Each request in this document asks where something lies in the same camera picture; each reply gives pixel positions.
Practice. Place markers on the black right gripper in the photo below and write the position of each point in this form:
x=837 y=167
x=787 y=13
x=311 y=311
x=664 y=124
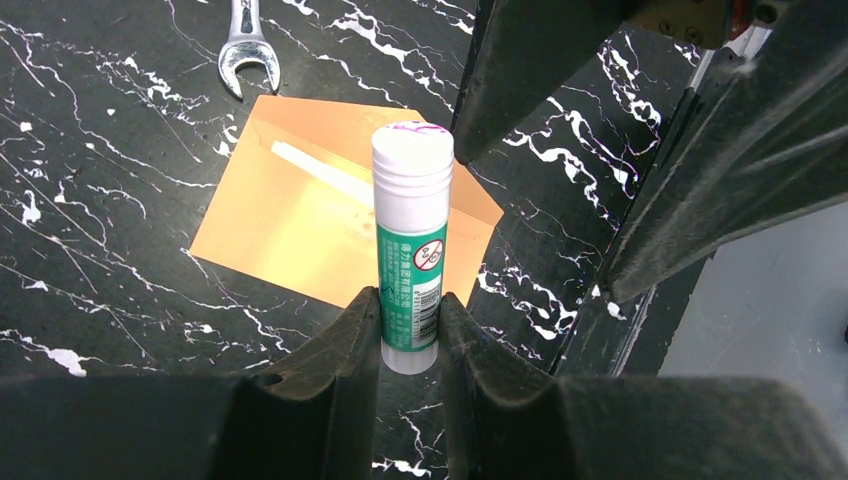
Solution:
x=759 y=138

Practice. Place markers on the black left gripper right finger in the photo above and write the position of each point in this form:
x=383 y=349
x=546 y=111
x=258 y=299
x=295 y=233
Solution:
x=507 y=419

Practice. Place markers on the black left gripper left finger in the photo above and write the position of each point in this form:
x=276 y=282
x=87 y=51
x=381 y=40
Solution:
x=310 y=415

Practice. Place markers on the orange paper envelope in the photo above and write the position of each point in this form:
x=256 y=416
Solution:
x=270 y=220

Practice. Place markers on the green white glue stick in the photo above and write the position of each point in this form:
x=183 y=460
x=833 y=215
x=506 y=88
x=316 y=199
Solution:
x=412 y=170

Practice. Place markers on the beige lined letter paper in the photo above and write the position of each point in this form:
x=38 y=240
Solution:
x=341 y=181

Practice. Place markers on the silver open-end wrench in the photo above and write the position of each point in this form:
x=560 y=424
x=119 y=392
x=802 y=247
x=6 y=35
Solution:
x=245 y=45

